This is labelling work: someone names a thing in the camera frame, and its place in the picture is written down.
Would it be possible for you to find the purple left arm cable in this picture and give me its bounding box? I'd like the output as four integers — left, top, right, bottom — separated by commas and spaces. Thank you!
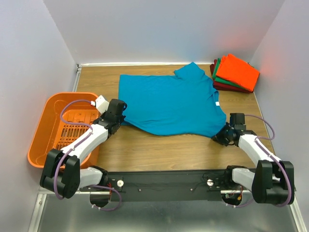
53, 99, 122, 212

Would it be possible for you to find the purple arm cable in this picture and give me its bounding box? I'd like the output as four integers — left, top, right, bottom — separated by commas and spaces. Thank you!
53, 99, 122, 212
225, 114, 293, 209

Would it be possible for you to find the blue t shirt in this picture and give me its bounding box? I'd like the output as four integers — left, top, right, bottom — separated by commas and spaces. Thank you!
118, 62, 226, 138

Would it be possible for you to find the orange plastic laundry basket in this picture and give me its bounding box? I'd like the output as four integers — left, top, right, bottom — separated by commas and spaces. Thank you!
28, 92, 99, 169

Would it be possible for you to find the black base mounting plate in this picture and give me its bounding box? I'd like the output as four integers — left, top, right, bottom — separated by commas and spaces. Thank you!
78, 168, 253, 203

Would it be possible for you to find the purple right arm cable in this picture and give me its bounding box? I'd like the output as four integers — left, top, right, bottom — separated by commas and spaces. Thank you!
225, 114, 293, 209

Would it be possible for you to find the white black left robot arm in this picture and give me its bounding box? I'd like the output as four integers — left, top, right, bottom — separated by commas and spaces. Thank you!
40, 96, 127, 200

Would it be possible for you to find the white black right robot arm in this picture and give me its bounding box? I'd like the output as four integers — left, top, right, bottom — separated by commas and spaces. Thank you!
212, 113, 295, 207

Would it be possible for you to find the folded orange t shirt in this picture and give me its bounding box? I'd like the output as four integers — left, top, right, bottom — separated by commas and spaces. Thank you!
215, 54, 260, 92

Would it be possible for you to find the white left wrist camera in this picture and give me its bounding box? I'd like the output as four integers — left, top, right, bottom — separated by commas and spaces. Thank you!
95, 95, 109, 114

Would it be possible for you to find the aluminium frame rail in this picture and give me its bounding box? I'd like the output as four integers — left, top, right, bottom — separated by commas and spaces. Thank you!
27, 172, 307, 232

